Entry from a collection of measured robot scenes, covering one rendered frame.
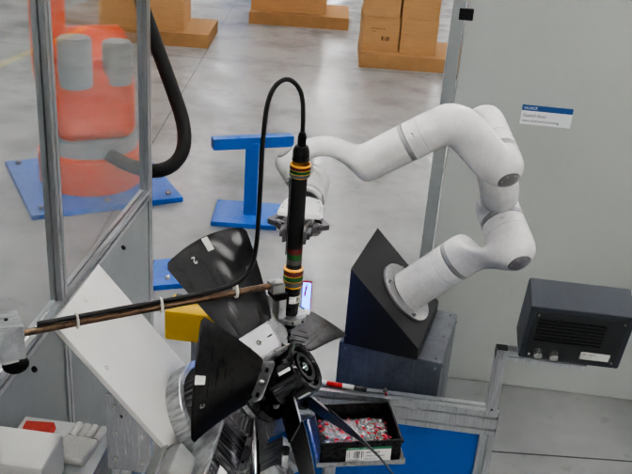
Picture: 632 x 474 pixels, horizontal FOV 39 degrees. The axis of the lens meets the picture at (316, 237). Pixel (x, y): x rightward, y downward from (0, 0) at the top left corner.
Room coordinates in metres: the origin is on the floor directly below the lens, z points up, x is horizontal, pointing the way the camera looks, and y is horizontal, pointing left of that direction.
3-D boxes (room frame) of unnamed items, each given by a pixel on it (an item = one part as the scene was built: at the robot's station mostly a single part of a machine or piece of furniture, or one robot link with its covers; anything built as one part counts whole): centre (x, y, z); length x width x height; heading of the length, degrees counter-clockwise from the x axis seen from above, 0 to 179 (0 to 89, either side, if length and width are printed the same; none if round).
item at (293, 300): (1.70, 0.04, 1.49); 0.04 x 0.04 x 0.46
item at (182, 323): (2.09, 0.31, 1.02); 0.16 x 0.10 x 0.11; 85
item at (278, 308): (1.70, 0.05, 1.33); 0.09 x 0.07 x 0.10; 120
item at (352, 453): (1.88, -0.14, 0.85); 0.22 x 0.17 x 0.07; 101
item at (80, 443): (1.72, 0.54, 0.87); 0.15 x 0.09 x 0.02; 171
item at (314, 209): (1.81, 0.04, 1.49); 0.11 x 0.10 x 0.07; 175
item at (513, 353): (2.01, -0.62, 1.04); 0.24 x 0.03 x 0.03; 85
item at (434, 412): (2.05, -0.09, 0.82); 0.90 x 0.04 x 0.08; 85
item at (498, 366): (2.02, -0.52, 0.96); 0.03 x 0.03 x 0.20; 85
